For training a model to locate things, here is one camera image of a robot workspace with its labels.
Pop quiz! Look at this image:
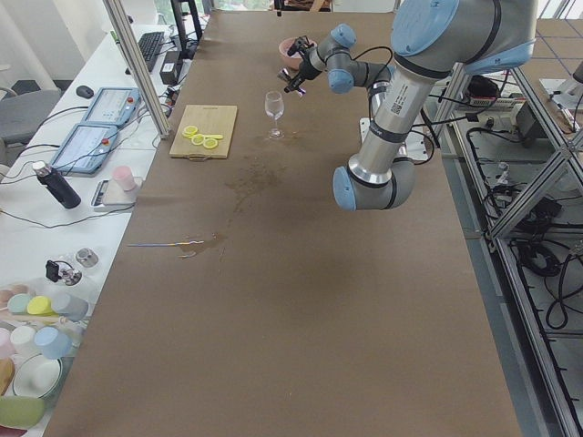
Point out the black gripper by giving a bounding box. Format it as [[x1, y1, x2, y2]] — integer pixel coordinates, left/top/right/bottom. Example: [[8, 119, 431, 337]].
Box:
[[281, 37, 319, 80]]

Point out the steel double jigger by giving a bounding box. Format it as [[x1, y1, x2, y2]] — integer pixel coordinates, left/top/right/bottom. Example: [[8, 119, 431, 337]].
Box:
[[277, 68, 306, 97]]

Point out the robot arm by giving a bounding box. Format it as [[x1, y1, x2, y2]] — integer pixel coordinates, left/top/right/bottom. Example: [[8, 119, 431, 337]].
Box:
[[277, 24, 392, 96], [332, 1, 537, 211]]

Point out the clear wine glass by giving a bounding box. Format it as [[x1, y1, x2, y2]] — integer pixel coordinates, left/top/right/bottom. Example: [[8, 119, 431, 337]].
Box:
[[264, 91, 284, 139]]

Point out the pink bowl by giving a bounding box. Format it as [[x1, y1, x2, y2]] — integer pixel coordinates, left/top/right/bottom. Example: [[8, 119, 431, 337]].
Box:
[[278, 36, 303, 70]]

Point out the wooden cutting board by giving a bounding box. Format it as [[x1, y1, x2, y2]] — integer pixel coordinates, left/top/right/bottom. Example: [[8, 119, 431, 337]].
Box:
[[169, 105, 238, 159]]

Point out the lemon slice lower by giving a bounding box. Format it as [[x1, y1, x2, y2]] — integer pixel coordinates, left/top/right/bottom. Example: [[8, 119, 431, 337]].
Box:
[[202, 138, 219, 150]]

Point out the lemon slice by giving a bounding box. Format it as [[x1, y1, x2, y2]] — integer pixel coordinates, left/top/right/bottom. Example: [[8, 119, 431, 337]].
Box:
[[182, 125, 199, 138], [190, 134, 205, 146], [202, 138, 219, 150]]

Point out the lemon slice middle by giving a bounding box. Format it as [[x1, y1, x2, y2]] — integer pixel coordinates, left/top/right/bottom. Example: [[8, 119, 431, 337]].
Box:
[[190, 134, 205, 146]]

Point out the lemon slice top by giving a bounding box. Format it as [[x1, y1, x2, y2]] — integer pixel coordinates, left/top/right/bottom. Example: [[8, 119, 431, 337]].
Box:
[[182, 125, 199, 138]]

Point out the black power adapter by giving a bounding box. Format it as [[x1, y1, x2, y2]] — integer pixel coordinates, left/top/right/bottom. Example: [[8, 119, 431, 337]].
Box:
[[159, 51, 183, 86]]

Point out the black keyboard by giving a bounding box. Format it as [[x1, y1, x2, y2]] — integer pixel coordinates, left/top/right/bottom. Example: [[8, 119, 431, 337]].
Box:
[[138, 32, 165, 72]]

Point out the upper teach pendant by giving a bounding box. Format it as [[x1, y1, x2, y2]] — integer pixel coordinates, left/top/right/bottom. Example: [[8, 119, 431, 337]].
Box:
[[82, 86, 140, 127]]

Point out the teach pendant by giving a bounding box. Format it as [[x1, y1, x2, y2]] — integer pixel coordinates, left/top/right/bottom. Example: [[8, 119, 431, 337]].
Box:
[[50, 123, 118, 176], [82, 86, 140, 127]]

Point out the pink plastic cup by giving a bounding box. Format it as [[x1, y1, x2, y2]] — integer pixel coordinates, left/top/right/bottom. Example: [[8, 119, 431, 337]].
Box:
[[112, 166, 137, 192]]

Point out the black computer mouse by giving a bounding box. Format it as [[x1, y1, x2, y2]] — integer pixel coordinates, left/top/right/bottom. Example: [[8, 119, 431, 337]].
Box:
[[76, 86, 95, 99]]

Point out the lower teach pendant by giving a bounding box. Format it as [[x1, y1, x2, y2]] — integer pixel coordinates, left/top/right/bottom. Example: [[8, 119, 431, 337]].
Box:
[[50, 123, 118, 176]]

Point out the white kitchen scale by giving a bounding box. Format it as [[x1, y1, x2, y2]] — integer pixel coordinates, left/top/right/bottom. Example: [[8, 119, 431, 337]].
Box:
[[90, 177, 144, 211]]

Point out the black insulated water bottle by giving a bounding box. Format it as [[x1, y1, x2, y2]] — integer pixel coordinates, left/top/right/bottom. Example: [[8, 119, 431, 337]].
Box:
[[32, 160, 81, 209]]

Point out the grey office chair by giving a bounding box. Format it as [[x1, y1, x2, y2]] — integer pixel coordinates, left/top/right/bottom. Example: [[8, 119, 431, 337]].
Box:
[[1, 86, 61, 164]]

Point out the steel bottle cap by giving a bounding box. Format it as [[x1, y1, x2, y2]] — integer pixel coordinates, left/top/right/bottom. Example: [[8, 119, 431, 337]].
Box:
[[75, 248, 99, 269]]

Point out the grey cup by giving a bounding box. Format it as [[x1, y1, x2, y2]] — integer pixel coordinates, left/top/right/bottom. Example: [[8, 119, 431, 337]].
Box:
[[51, 292, 89, 321]]

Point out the yellow cup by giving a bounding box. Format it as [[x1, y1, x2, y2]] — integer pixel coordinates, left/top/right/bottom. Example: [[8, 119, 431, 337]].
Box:
[[26, 295, 55, 316]]

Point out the light blue cup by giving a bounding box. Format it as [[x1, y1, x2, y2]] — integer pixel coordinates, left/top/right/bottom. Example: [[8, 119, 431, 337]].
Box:
[[34, 326, 72, 360]]

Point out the aluminium frame post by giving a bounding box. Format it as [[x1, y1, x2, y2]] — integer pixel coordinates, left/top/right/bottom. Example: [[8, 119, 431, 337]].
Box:
[[103, 0, 170, 139]]

